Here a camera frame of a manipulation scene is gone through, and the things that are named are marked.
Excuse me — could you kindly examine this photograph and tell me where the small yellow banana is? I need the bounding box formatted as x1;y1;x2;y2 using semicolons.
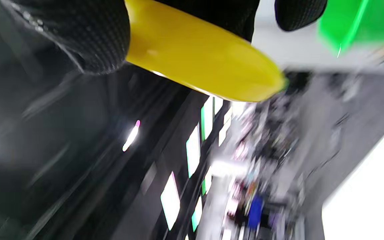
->
124;0;287;102

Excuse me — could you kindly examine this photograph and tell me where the green food waste bin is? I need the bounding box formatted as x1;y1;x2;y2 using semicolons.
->
318;0;384;57

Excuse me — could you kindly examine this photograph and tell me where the person's right hand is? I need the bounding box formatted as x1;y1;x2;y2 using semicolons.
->
0;0;327;74

